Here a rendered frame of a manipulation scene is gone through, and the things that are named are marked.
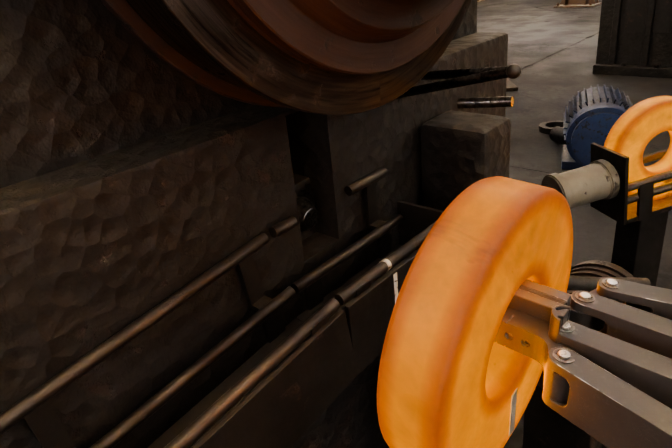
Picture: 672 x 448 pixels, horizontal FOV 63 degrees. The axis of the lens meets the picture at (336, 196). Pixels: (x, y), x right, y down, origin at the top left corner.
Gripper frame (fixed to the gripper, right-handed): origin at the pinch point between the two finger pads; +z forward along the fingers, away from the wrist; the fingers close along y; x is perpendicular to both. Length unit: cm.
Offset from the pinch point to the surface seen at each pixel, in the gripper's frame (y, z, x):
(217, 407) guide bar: -5.3, 19.2, -15.5
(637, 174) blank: 62, 6, -17
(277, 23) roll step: 4.3, 18.5, 11.9
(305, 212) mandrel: 16.6, 30.1, -11.1
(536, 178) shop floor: 207, 74, -89
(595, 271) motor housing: 56, 8, -32
